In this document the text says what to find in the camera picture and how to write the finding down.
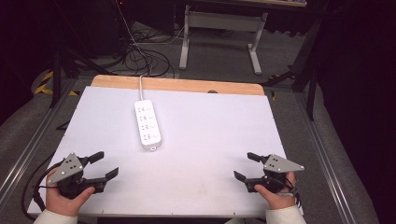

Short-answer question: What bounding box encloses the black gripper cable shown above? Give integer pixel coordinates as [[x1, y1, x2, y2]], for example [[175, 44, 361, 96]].
[[21, 154, 61, 222], [284, 175, 303, 209]]

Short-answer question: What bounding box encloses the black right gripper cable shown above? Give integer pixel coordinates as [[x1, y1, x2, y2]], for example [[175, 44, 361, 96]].
[[284, 175, 303, 209]]

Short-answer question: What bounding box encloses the white table cover board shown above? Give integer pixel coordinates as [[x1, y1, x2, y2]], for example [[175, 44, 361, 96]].
[[26, 86, 304, 219]]

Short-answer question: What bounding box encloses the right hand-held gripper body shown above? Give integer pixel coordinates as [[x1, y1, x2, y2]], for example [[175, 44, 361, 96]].
[[245, 153, 305, 194]]

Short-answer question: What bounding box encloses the white power strip cable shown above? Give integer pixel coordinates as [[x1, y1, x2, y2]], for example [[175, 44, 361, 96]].
[[138, 74, 145, 102]]

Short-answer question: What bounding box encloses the person's right hand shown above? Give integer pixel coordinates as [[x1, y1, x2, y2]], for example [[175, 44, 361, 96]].
[[254, 171, 299, 210]]

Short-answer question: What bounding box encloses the wooden background desk top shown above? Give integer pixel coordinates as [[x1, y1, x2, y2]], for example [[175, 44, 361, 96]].
[[199, 0, 308, 8]]

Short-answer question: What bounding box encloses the tangle of black floor cables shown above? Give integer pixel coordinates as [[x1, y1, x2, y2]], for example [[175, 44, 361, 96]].
[[123, 27, 177, 79]]

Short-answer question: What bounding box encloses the white metal desk frame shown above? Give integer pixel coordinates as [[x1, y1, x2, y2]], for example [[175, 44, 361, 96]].
[[178, 4, 269, 76]]

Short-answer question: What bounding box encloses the black metal stand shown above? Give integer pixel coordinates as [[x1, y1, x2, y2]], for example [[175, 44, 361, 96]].
[[49, 0, 120, 109], [261, 17, 323, 121]]

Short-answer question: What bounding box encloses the aluminium floor rail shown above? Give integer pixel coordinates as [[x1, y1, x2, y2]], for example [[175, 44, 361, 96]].
[[294, 92, 357, 224], [0, 77, 79, 202]]

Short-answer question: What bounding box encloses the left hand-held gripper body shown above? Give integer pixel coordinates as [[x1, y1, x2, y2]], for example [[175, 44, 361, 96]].
[[46, 152, 108, 200]]

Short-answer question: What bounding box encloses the person's left hand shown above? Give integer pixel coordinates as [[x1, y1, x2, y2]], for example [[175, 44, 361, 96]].
[[45, 168, 96, 217]]

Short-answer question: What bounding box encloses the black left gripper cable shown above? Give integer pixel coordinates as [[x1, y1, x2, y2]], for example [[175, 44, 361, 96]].
[[21, 154, 61, 222]]

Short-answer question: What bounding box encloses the white power strip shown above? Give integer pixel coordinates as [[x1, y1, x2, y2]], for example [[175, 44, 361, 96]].
[[134, 99, 163, 152]]

